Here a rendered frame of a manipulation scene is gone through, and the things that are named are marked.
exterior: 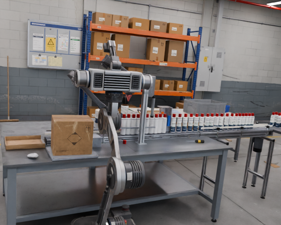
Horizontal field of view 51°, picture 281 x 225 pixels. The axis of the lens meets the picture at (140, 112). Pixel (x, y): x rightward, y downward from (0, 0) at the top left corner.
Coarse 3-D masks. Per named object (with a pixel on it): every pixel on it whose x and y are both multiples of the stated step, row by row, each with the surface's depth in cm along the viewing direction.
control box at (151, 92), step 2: (152, 76) 275; (154, 76) 279; (154, 78) 278; (154, 80) 280; (154, 82) 282; (154, 84) 284; (152, 86) 274; (154, 86) 286; (152, 88) 274; (154, 88) 289; (150, 90) 275; (152, 90) 275; (154, 90) 291; (148, 92) 276; (150, 92) 275; (152, 92) 275; (148, 94) 276; (150, 94) 276; (152, 94) 275; (148, 96) 276; (150, 96) 276; (152, 96) 276
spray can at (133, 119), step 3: (132, 114) 290; (135, 114) 291; (132, 117) 290; (135, 117) 291; (132, 120) 290; (135, 120) 290; (132, 123) 290; (135, 123) 291; (132, 126) 291; (135, 126) 292; (132, 129) 291; (132, 132) 292
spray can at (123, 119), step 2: (124, 114) 286; (122, 116) 287; (124, 116) 286; (122, 118) 286; (124, 118) 286; (122, 120) 286; (124, 120) 285; (122, 122) 286; (124, 122) 286; (122, 124) 286; (124, 124) 286; (122, 126) 286; (124, 126) 287; (120, 130) 288; (122, 130) 287; (124, 130) 288; (120, 132) 289; (122, 132) 287; (124, 132) 288; (120, 134) 289; (122, 134) 288; (124, 134) 289
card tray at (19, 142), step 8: (8, 136) 256; (16, 136) 259; (24, 136) 262; (32, 136) 265; (40, 136) 268; (8, 144) 246; (16, 144) 248; (24, 144) 238; (32, 144) 241; (40, 144) 244
